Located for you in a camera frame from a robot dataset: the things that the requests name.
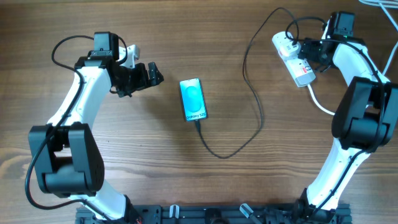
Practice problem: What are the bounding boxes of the white charger plug adapter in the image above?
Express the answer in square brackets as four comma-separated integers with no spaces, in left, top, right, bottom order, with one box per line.
[278,41,301,60]

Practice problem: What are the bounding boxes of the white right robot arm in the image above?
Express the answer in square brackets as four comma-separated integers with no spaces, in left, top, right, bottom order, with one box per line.
[292,11,397,223]

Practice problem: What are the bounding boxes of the black USB charging cable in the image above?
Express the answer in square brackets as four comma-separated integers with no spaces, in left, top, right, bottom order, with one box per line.
[194,7,300,160]

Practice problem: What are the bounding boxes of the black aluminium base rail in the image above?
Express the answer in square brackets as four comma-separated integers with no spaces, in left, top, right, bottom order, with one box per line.
[75,203,353,224]

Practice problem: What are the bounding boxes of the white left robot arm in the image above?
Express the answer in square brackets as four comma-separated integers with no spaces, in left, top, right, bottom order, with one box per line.
[24,32,164,223]

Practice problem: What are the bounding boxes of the white power strip cord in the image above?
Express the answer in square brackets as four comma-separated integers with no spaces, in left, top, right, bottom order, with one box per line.
[307,0,398,116]

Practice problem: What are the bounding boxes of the Galaxy smartphone cyan screen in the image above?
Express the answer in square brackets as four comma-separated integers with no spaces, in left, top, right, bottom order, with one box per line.
[179,78,208,122]

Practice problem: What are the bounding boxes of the white power strip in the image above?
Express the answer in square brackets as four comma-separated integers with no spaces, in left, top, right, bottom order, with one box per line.
[272,32,316,88]

